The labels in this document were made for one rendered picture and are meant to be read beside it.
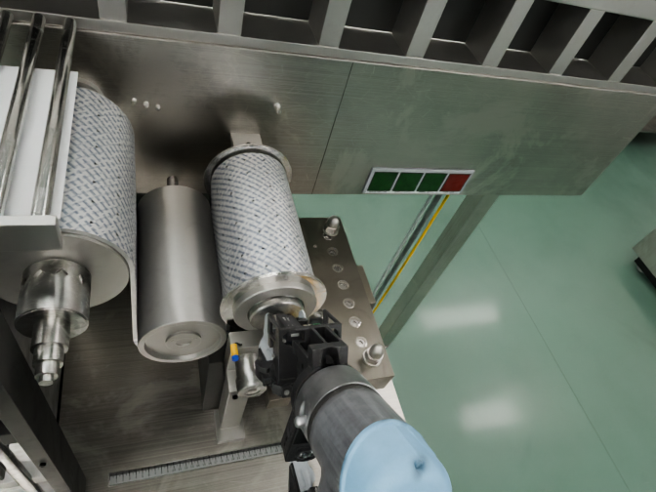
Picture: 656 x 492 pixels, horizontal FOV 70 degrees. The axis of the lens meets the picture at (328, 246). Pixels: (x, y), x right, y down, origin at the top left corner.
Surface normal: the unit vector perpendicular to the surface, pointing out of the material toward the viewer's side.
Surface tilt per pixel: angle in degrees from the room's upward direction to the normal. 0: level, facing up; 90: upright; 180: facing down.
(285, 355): 50
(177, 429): 0
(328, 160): 90
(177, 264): 2
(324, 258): 0
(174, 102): 90
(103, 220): 42
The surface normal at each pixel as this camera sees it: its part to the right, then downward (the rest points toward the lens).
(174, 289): 0.04, -0.61
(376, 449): -0.36, -0.86
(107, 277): 0.24, 0.78
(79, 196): 0.57, -0.60
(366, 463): -0.58, -0.70
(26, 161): 0.25, -0.63
